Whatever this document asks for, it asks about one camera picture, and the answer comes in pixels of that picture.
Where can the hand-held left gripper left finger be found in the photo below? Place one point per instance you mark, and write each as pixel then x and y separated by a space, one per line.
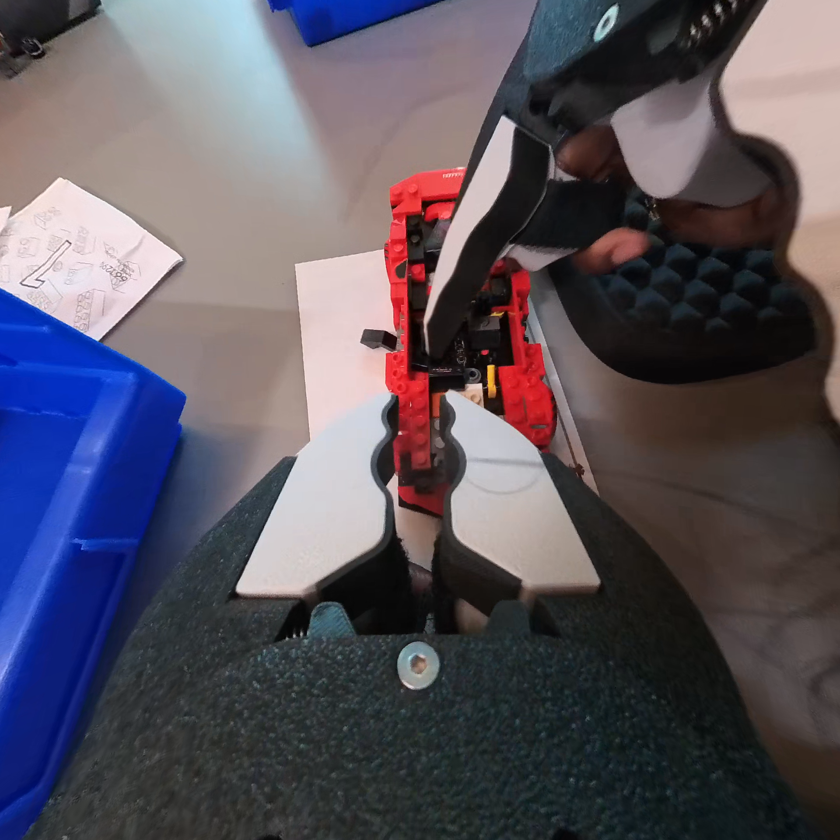
pixel 315 512

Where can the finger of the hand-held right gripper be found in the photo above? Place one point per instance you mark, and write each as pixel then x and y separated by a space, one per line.
pixel 479 216

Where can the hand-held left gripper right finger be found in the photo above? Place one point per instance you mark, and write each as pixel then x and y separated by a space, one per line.
pixel 518 518

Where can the red toy brick car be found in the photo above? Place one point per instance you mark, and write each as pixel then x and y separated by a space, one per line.
pixel 525 387

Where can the person's right hand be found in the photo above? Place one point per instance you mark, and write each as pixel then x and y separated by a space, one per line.
pixel 610 254

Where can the small black toy brick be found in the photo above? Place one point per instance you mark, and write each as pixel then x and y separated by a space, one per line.
pixel 377 338

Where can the white instruction booklet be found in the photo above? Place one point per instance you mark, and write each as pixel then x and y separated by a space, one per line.
pixel 334 328

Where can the black dimpled wrist rest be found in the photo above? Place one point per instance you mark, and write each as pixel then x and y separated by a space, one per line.
pixel 689 308

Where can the blue plastic bin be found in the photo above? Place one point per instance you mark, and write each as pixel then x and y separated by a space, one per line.
pixel 354 16
pixel 65 492

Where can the folded paper leaflet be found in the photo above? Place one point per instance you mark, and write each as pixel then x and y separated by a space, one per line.
pixel 85 262

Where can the white paper sheet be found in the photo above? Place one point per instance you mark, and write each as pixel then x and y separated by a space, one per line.
pixel 5 220

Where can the dark toy set box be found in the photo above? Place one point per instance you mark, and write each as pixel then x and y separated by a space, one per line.
pixel 39 10

